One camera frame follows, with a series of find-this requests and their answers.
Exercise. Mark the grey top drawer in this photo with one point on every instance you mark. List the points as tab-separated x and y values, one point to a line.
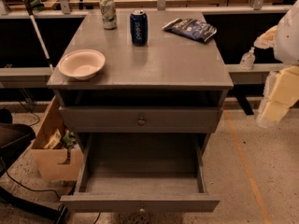
87	119

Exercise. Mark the green snack package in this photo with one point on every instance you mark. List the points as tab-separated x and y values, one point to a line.
69	140

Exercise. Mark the yellow snack package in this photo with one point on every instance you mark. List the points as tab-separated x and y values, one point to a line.
54	140

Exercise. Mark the black chair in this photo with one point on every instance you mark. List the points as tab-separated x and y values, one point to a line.
14	139

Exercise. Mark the grey drawer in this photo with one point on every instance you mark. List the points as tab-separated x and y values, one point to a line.
141	172
87	119

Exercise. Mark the white pole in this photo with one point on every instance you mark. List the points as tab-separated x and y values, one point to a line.
39	36

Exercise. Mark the blue pepsi can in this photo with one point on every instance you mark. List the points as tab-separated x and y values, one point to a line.
139	27

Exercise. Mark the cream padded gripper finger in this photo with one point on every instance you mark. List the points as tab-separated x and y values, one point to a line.
266	40
281	92

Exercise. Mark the clear hand sanitizer bottle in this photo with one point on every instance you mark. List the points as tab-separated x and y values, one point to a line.
248	59

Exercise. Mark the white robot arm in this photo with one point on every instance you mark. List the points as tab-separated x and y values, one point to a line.
286	42

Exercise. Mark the cardboard box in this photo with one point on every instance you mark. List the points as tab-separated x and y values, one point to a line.
60	163

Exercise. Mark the grey wooden drawer cabinet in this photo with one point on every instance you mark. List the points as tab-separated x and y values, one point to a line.
169	71

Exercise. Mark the green white soda can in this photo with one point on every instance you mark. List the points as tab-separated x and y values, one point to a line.
109	16

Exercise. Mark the blue chip bag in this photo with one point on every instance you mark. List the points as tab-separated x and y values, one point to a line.
191	28

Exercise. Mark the grey metal rail frame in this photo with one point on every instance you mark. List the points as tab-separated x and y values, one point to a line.
35	77

